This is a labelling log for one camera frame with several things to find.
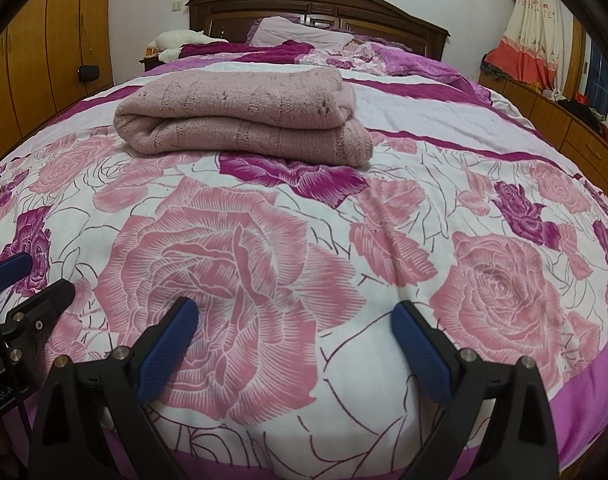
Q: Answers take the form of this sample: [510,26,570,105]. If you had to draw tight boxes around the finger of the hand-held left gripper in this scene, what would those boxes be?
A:
[0,278,77,361]
[0,252,33,293]

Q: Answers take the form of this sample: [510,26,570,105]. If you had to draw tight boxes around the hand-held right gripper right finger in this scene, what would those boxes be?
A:
[390,300,560,480]

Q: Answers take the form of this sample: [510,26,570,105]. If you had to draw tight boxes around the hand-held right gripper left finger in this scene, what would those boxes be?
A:
[28,296,199,480]

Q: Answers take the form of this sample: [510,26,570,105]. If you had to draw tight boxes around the pink knitted cardigan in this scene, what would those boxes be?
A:
[114,67,375,167]

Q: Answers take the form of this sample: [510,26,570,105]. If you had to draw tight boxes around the floral striped bedspread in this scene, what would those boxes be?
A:
[0,55,608,480]

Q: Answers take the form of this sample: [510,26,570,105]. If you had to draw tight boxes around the wooden wardrobe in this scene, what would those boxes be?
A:
[0,0,115,173]

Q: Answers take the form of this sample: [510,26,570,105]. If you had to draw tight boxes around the low wooden cabinet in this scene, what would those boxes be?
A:
[479,67,608,201]

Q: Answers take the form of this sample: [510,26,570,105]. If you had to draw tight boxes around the black cloth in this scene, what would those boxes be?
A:
[559,97,607,133]

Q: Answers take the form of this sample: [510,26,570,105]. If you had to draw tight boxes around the white pillow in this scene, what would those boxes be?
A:
[144,29,229,61]

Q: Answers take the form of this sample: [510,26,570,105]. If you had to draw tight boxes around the crumpled purple quilt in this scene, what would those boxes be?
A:
[179,37,490,106]

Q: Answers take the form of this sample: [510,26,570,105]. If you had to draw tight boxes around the white and red curtain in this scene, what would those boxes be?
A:
[484,0,580,101]

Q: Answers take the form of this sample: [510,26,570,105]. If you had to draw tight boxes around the purple pillow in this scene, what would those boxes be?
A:
[249,16,355,49]

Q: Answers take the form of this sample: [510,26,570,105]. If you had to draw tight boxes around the dark wooden headboard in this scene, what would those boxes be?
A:
[186,0,452,58]

